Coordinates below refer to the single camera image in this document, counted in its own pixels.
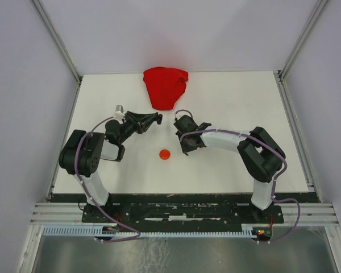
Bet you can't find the white cable duct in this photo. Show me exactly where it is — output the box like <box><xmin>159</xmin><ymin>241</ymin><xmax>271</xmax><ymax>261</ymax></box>
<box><xmin>41</xmin><ymin>225</ymin><xmax>256</xmax><ymax>239</ymax></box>

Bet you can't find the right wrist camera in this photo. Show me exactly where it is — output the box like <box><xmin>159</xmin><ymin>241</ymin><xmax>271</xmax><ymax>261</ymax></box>
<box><xmin>174</xmin><ymin>110</ymin><xmax>188</xmax><ymax>121</ymax></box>

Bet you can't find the left aluminium frame post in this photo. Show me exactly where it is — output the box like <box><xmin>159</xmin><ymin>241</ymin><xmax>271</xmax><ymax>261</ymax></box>
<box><xmin>28</xmin><ymin>0</ymin><xmax>83</xmax><ymax>83</ymax></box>

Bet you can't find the aluminium frame post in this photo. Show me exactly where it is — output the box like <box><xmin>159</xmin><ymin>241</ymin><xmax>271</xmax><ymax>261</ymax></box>
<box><xmin>28</xmin><ymin>0</ymin><xmax>83</xmax><ymax>83</ymax></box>
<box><xmin>278</xmin><ymin>0</ymin><xmax>330</xmax><ymax>81</ymax></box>

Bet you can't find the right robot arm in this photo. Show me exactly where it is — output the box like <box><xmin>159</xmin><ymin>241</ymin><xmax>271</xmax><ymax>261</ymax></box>
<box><xmin>173</xmin><ymin>110</ymin><xmax>288</xmax><ymax>222</ymax></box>

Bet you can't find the black earbud charging case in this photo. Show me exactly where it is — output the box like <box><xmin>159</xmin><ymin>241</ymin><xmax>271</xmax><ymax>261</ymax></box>
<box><xmin>156</xmin><ymin>114</ymin><xmax>163</xmax><ymax>125</ymax></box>

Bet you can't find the orange earbud charging case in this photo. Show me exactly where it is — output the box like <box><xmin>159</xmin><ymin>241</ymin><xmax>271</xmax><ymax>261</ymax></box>
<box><xmin>159</xmin><ymin>149</ymin><xmax>171</xmax><ymax>160</ymax></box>

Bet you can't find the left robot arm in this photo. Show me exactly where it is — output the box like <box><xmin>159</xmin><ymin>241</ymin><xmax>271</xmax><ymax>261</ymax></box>
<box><xmin>59</xmin><ymin>111</ymin><xmax>163</xmax><ymax>222</ymax></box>

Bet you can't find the right aluminium frame post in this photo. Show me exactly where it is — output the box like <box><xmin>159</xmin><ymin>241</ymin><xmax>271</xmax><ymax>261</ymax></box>
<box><xmin>278</xmin><ymin>0</ymin><xmax>330</xmax><ymax>81</ymax></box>

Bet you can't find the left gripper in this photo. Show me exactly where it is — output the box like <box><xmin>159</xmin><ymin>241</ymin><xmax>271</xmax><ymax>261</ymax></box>
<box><xmin>118</xmin><ymin>110</ymin><xmax>156</xmax><ymax>144</ymax></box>

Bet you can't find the red cloth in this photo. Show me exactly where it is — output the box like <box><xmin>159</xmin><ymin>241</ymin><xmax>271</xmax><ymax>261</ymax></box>
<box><xmin>143</xmin><ymin>67</ymin><xmax>189</xmax><ymax>110</ymax></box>

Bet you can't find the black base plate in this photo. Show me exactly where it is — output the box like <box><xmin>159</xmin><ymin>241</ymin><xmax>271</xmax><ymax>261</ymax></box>
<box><xmin>82</xmin><ymin>194</ymin><xmax>284</xmax><ymax>232</ymax></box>

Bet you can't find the aluminium front rail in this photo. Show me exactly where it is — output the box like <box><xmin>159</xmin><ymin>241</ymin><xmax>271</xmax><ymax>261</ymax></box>
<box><xmin>30</xmin><ymin>202</ymin><xmax>339</xmax><ymax>227</ymax></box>

